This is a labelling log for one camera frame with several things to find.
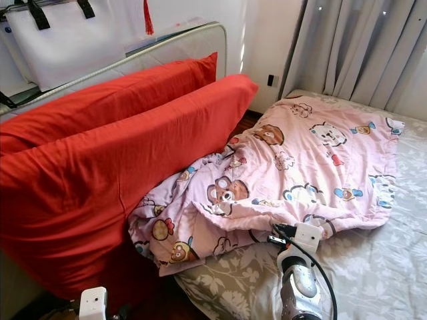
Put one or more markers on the pink cartoon print blanket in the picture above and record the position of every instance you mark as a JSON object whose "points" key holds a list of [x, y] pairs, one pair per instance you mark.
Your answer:
{"points": [[307, 153]]}

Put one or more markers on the bed with grey floral sheet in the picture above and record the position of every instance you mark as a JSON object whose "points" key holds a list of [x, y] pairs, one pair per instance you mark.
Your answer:
{"points": [[373, 266]]}

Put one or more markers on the long red pillow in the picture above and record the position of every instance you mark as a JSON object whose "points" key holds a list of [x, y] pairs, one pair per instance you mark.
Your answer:
{"points": [[107, 100], [93, 200]]}

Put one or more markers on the grey curtain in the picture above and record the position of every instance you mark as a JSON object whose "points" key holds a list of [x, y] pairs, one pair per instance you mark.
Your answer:
{"points": [[353, 46]]}

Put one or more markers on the red tassel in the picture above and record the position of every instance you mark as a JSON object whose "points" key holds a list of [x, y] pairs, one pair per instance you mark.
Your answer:
{"points": [[148, 21]]}

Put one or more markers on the white tote bag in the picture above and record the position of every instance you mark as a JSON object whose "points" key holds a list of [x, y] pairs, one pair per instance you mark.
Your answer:
{"points": [[73, 50]]}

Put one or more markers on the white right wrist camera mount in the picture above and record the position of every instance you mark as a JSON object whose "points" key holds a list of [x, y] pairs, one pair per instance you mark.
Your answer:
{"points": [[308, 236]]}

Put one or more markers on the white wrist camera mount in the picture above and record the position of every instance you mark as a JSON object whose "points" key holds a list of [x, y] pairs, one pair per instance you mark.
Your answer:
{"points": [[308, 236], [93, 305]]}

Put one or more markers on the black wall socket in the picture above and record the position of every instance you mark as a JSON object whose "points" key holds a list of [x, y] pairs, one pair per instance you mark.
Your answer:
{"points": [[271, 80]]}

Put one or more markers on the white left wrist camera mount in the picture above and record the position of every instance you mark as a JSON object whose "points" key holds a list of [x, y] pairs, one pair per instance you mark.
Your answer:
{"points": [[93, 305]]}

